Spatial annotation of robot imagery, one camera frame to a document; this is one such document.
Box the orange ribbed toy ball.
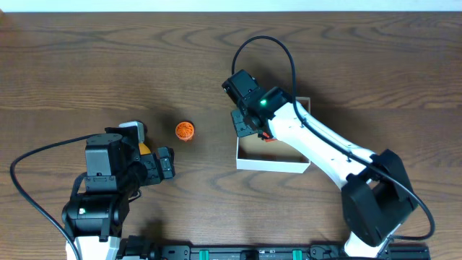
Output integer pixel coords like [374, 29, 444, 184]
[175, 121, 195, 142]

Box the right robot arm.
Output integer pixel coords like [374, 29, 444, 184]
[222, 70, 417, 258]

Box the red toy truck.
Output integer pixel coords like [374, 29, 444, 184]
[261, 132, 276, 142]

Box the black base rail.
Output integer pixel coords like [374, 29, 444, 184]
[115, 235, 431, 260]

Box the orange white toy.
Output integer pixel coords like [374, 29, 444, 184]
[118, 121, 151, 155]

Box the white cardboard box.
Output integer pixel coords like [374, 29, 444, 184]
[235, 96, 312, 174]

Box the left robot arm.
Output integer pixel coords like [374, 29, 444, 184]
[62, 121, 175, 259]

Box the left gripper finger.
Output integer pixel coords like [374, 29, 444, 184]
[160, 158, 175, 178]
[157, 147, 174, 163]

